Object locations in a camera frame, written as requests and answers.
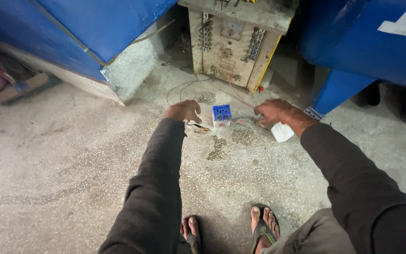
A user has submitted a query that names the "beige old welding machine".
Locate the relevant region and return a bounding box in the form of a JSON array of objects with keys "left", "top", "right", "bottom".
[{"left": 178, "top": 0, "right": 299, "bottom": 93}]

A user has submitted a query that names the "white plastic box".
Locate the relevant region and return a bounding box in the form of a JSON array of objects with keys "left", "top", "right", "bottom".
[{"left": 271, "top": 122, "right": 295, "bottom": 143}]

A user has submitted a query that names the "wooden plank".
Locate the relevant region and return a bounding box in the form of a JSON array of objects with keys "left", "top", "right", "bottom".
[{"left": 0, "top": 73, "right": 50, "bottom": 104}]

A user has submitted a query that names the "grey cable on cabinet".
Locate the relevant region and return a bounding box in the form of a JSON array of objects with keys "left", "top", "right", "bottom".
[{"left": 28, "top": 0, "right": 176, "bottom": 67}]

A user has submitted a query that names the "grey perforated metal bracket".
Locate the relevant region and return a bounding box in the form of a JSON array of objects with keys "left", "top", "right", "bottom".
[{"left": 303, "top": 107, "right": 324, "bottom": 121}]

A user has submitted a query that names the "black rubber foot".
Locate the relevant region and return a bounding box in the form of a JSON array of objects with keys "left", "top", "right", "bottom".
[{"left": 356, "top": 80, "right": 381, "bottom": 107}]

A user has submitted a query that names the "black and green right sandal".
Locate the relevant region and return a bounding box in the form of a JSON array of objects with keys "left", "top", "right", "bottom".
[{"left": 250, "top": 203, "right": 281, "bottom": 254}]

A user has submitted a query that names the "thin red wire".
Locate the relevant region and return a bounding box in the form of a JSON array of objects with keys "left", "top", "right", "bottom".
[{"left": 228, "top": 80, "right": 260, "bottom": 126}]

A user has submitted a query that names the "person's right hand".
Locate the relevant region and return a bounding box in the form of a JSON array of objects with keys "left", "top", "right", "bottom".
[{"left": 254, "top": 99, "right": 296, "bottom": 125}]

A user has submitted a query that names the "person's left hand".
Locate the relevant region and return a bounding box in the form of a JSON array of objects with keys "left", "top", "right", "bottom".
[{"left": 164, "top": 100, "right": 202, "bottom": 125}]

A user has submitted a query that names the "blue metal cabinet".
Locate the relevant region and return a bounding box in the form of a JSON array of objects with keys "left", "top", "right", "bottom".
[{"left": 0, "top": 0, "right": 179, "bottom": 84}]

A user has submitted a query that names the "person's right foot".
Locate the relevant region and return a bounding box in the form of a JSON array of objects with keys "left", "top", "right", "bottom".
[{"left": 250, "top": 206, "right": 281, "bottom": 254}]

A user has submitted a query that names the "black wire with yellow end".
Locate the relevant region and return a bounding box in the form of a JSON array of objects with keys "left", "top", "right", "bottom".
[{"left": 185, "top": 122, "right": 212, "bottom": 133}]

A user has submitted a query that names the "person's foot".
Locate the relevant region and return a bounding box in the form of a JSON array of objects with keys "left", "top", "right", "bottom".
[
  {"left": 250, "top": 206, "right": 281, "bottom": 254},
  {"left": 180, "top": 217, "right": 201, "bottom": 254}
]

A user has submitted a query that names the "person's left foot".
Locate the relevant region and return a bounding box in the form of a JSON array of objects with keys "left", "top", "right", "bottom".
[{"left": 180, "top": 217, "right": 201, "bottom": 254}]

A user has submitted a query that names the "white bottle with red cap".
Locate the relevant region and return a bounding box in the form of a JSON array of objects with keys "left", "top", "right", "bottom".
[{"left": 258, "top": 67, "right": 273, "bottom": 94}]

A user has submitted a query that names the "person's grey trouser leg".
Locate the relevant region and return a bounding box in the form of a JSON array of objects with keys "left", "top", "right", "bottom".
[{"left": 259, "top": 207, "right": 357, "bottom": 254}]

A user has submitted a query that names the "blue metal tank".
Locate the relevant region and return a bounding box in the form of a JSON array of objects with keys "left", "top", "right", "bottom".
[{"left": 299, "top": 0, "right": 406, "bottom": 117}]

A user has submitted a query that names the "black left sandal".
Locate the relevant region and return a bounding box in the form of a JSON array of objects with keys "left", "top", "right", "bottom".
[{"left": 179, "top": 214, "right": 203, "bottom": 254}]

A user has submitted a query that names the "thin grey wire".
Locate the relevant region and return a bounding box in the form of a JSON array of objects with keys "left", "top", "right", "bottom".
[{"left": 166, "top": 77, "right": 212, "bottom": 104}]

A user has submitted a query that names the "blue and white socket box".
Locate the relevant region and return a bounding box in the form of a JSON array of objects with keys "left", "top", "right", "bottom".
[{"left": 211, "top": 104, "right": 232, "bottom": 128}]

